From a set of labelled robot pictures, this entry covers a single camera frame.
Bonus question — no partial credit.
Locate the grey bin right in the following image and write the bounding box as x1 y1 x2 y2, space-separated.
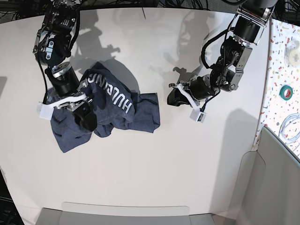
224 127 300 225

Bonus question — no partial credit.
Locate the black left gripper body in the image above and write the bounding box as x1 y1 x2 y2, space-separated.
185 76 215 103

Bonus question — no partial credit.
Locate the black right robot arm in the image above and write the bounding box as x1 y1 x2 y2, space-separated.
33 0 97 131

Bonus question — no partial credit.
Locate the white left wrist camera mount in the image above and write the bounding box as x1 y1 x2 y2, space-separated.
169 83 207 123

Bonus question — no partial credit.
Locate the dark blue t-shirt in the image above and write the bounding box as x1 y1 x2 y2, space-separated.
51 62 160 153

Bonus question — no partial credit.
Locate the terrazzo pattern side table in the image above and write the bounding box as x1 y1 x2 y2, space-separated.
252 19 300 157

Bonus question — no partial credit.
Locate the green tape roll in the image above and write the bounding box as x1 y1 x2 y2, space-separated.
279 85 293 101

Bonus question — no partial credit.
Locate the coiled grey cable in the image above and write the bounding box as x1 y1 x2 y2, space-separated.
278 113 300 143

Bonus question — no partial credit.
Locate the grey bin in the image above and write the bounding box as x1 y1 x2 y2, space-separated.
224 127 300 225
36 202 214 225

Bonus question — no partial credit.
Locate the grey bin bottom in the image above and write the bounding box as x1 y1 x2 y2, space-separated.
36 202 214 225

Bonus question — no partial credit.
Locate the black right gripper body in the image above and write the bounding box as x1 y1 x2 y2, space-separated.
67 97 93 117

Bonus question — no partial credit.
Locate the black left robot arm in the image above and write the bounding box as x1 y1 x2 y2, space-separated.
167 0 277 108

